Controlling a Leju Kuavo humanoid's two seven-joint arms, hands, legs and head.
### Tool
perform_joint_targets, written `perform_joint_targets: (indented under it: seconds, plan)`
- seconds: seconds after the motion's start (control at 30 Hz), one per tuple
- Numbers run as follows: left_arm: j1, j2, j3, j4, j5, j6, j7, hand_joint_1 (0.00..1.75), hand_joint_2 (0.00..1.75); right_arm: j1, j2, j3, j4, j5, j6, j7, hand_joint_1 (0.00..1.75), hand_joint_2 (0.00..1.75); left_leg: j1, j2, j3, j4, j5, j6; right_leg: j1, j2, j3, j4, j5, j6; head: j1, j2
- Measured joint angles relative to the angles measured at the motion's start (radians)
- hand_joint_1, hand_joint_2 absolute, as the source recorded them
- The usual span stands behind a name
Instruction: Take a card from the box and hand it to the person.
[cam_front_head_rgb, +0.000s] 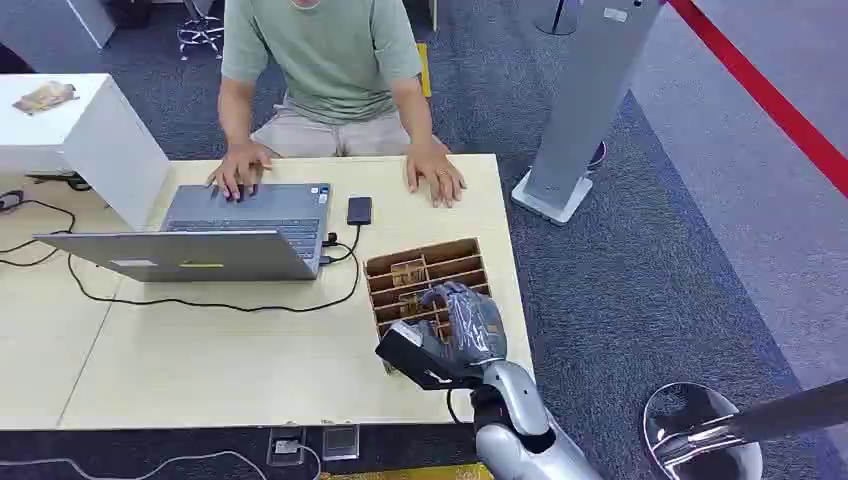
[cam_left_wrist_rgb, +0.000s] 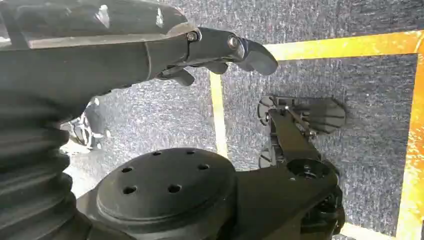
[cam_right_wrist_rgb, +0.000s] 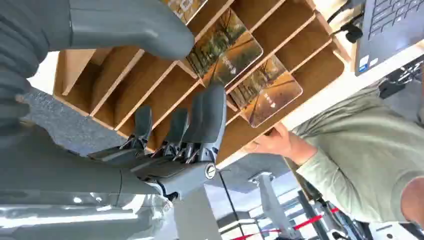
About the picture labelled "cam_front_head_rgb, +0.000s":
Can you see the person's left hand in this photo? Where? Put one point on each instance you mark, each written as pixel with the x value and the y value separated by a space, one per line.
pixel 434 173

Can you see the brown card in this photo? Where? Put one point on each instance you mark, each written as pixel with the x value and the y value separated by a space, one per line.
pixel 409 270
pixel 414 306

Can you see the grey laptop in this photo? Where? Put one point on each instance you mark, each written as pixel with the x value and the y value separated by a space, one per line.
pixel 265 206

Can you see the floor socket with plug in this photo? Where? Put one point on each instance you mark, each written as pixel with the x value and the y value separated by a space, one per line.
pixel 286 446

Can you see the grey partition panel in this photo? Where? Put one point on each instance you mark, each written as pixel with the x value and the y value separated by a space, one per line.
pixel 53 26

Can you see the grey pillar stand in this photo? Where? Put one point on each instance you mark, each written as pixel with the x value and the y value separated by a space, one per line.
pixel 590 93

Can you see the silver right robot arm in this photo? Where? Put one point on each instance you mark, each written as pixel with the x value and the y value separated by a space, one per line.
pixel 523 424

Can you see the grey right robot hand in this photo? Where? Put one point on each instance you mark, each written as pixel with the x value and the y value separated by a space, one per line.
pixel 474 328

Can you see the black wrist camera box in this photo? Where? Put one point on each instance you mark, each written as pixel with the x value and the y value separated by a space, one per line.
pixel 411 354

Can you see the person's right hand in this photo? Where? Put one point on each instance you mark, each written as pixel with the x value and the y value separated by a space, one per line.
pixel 240 166

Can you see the closed floor socket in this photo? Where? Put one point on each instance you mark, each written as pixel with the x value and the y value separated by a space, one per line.
pixel 340 442

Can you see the person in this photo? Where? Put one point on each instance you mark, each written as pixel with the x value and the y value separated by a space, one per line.
pixel 331 60

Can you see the chrome chair base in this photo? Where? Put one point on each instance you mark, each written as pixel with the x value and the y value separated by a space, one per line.
pixel 201 30

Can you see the chrome stanchion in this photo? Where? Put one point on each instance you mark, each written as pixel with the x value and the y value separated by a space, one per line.
pixel 702 437

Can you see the wooden card box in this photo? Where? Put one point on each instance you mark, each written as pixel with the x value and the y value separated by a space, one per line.
pixel 437 262

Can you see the small black external drive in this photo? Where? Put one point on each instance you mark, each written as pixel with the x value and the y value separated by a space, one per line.
pixel 359 210

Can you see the yellow chair edge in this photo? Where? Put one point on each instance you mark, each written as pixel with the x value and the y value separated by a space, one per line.
pixel 424 69

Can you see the brown crumpled packet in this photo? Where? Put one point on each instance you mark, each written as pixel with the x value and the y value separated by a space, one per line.
pixel 45 97

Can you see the person's hand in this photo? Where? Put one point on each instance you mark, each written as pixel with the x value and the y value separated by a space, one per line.
pixel 240 166
pixel 434 173

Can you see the yellow floor mat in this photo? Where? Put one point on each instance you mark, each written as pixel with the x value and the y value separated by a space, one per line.
pixel 424 473

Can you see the white cabinet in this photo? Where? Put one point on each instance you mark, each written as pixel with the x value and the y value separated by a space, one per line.
pixel 86 132

